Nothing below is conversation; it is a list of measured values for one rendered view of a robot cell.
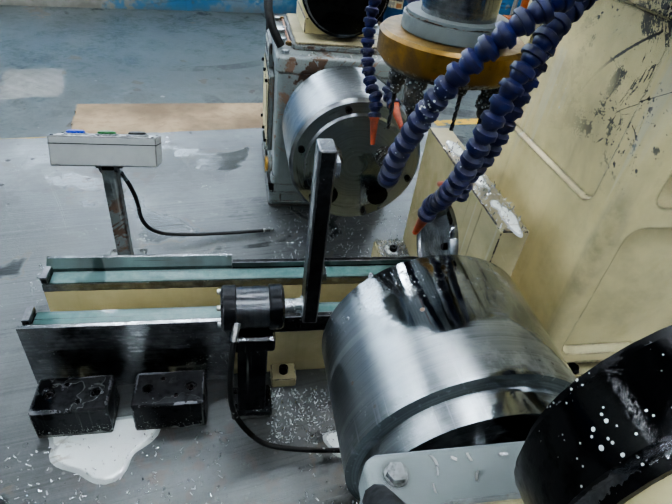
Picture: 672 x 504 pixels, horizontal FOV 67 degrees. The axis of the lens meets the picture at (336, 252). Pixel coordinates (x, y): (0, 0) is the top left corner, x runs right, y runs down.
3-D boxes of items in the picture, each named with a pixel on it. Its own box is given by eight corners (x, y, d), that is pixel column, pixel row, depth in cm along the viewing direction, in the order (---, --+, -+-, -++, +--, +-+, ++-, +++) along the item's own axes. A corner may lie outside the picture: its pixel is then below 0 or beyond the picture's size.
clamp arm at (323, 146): (318, 307, 70) (339, 138, 55) (321, 323, 68) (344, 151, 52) (293, 308, 70) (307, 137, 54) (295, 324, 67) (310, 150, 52)
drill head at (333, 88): (372, 145, 130) (389, 44, 115) (412, 229, 102) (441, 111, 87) (274, 142, 125) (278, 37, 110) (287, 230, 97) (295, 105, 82)
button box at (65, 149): (163, 163, 94) (161, 133, 93) (157, 167, 88) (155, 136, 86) (62, 161, 91) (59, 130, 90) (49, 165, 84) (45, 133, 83)
